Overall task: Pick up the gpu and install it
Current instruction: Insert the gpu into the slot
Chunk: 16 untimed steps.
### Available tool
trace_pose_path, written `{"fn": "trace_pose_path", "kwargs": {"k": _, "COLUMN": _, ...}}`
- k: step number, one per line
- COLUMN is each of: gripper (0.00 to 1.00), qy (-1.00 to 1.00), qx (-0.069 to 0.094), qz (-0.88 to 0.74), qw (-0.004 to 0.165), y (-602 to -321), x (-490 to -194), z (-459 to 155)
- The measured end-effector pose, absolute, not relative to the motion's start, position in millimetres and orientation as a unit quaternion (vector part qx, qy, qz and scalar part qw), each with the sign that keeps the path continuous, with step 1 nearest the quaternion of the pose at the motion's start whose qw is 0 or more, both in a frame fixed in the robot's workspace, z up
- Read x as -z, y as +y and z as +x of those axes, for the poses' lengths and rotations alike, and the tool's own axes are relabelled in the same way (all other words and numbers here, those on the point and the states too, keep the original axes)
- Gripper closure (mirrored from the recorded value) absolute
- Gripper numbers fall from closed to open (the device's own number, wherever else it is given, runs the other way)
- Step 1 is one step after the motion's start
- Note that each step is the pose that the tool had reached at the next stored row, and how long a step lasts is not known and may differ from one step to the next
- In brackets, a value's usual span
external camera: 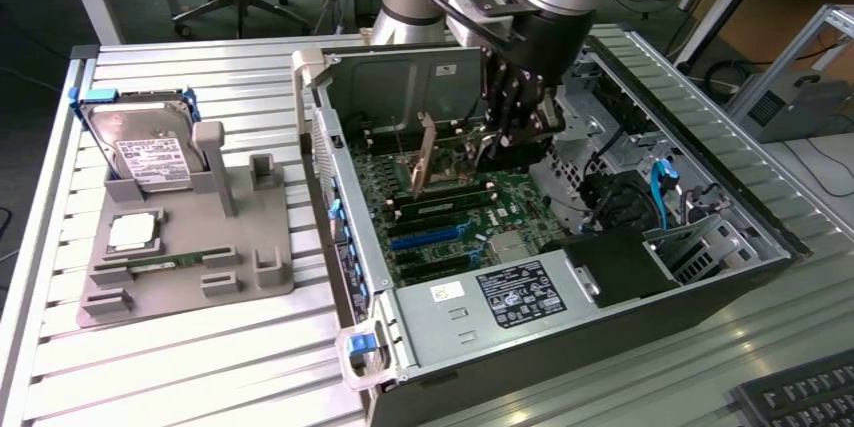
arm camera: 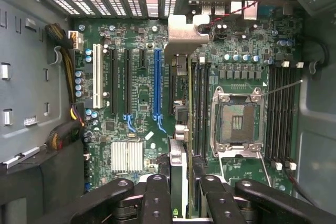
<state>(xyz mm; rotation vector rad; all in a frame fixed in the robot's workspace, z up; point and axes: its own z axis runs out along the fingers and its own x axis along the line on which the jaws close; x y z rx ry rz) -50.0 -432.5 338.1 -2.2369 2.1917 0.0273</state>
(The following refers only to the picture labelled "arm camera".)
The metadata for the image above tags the silver chipset heatsink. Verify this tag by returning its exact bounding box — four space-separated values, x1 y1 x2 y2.
110 141 144 174

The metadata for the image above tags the CPU socket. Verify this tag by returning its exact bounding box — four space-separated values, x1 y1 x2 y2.
212 87 265 157

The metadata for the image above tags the black plastic shroud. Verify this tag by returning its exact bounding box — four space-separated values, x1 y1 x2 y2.
0 138 86 224

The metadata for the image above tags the black open PC case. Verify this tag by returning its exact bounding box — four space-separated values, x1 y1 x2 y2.
0 0 336 224

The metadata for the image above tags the socket locking lever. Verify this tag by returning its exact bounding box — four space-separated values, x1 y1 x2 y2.
261 79 304 97

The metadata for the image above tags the blue expansion slot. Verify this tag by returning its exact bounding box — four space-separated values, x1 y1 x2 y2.
153 48 166 133

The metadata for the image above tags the green motherboard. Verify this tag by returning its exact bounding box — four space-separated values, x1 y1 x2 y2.
72 5 303 201

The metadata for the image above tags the black expansion slot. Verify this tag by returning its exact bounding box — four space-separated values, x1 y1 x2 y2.
110 48 118 115
123 49 132 115

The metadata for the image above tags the white expansion slot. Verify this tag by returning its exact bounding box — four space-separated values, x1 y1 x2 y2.
92 43 103 110

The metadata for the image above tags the yellow black power wire bundle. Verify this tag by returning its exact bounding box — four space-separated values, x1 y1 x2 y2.
44 23 86 152

